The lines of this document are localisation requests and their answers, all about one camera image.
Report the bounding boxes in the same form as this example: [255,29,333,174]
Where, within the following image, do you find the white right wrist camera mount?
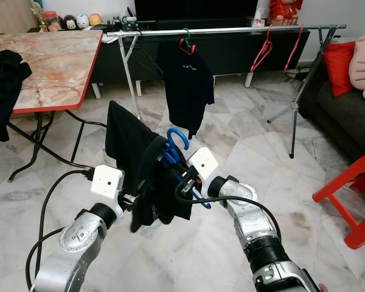
[187,147,221,186]

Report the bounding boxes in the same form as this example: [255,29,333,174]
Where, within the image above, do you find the light wooden cabinet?
[0,0,38,35]

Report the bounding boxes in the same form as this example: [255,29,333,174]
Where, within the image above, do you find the dark grey fabric sofa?
[298,36,365,162]

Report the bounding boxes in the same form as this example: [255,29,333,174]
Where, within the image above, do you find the red plastic stool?
[311,152,365,250]

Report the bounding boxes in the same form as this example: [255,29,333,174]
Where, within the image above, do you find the white round plush toy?
[76,13,91,30]

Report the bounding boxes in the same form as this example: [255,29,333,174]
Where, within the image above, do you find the black low TV cabinet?
[91,21,311,86]

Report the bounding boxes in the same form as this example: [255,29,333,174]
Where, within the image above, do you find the black flat screen television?
[134,0,259,22]

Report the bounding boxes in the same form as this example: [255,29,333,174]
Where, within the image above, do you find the marble pattern folding table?
[0,29,104,183]

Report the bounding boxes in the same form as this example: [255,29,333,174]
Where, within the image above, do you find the navy shirt red collar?
[156,40,215,139]

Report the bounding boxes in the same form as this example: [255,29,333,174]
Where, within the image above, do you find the thin black wire hanger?
[127,36,162,80]

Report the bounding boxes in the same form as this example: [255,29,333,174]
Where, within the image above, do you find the black round plush toy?
[62,15,77,31]

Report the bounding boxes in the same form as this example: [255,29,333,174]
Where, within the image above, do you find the red plastic hanger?
[249,26,274,74]
[284,26,306,72]

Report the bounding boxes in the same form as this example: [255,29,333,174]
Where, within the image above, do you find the red square cushion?
[322,41,356,98]

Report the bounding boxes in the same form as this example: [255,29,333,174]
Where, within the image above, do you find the green plastic hanger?
[179,28,194,52]

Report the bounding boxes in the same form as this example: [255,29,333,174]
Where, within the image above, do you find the black remote control holder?
[106,15,137,31]

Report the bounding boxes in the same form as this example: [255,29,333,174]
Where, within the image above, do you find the blue plastic hanger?
[161,128,212,210]

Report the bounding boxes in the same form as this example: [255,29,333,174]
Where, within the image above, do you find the crumpled black garment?
[0,50,32,156]

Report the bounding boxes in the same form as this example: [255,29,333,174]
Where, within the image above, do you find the silver metal clothes rack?
[116,24,347,160]

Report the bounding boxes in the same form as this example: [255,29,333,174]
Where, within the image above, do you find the red laughing Buddha statue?
[268,0,304,26]

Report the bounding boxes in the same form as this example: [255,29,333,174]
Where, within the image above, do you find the plain black garment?
[105,100,201,233]

